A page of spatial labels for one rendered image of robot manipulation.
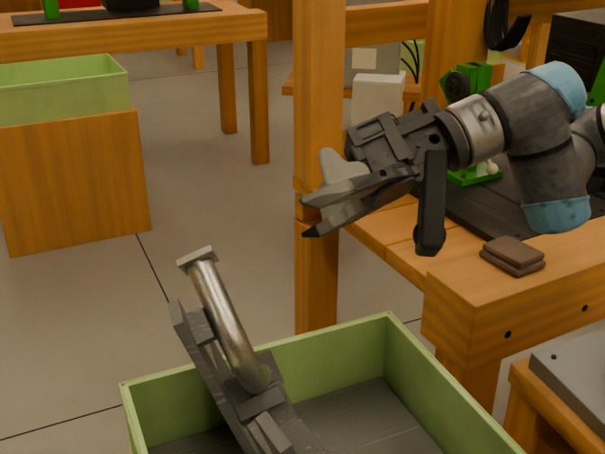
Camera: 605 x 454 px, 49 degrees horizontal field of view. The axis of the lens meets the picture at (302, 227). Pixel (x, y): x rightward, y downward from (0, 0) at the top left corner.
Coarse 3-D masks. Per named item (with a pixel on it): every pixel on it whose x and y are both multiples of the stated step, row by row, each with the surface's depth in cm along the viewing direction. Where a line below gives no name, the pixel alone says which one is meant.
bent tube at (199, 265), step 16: (192, 256) 70; (208, 256) 71; (192, 272) 71; (208, 272) 70; (208, 288) 70; (224, 288) 71; (208, 304) 70; (224, 304) 70; (224, 320) 69; (224, 336) 69; (240, 336) 70; (224, 352) 70; (240, 352) 69; (240, 368) 70; (256, 368) 71; (240, 384) 73; (256, 384) 72
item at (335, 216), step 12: (336, 204) 79; (348, 204) 77; (360, 204) 77; (324, 216) 80; (336, 216) 78; (348, 216) 77; (360, 216) 79; (312, 228) 79; (324, 228) 79; (336, 228) 79
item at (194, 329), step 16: (176, 304) 70; (176, 320) 67; (192, 320) 69; (208, 320) 70; (192, 336) 68; (208, 336) 69; (192, 352) 69; (208, 352) 80; (208, 368) 70; (224, 368) 84; (208, 384) 71; (224, 400) 73; (288, 400) 92; (224, 416) 73; (256, 416) 88; (272, 416) 87; (288, 416) 86; (240, 432) 75; (256, 448) 80
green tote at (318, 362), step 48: (336, 336) 98; (384, 336) 102; (144, 384) 88; (192, 384) 91; (288, 384) 98; (336, 384) 102; (432, 384) 92; (144, 432) 91; (192, 432) 95; (432, 432) 94; (480, 432) 83
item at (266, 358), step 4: (264, 352) 92; (268, 352) 92; (260, 356) 92; (264, 356) 92; (268, 356) 92; (272, 356) 92; (260, 360) 92; (264, 360) 92; (268, 360) 92; (272, 360) 92; (268, 364) 92; (272, 364) 92; (272, 368) 92; (276, 368) 92; (232, 372) 92; (272, 372) 92; (276, 372) 92; (272, 376) 92; (276, 376) 92; (280, 376) 92; (272, 380) 92
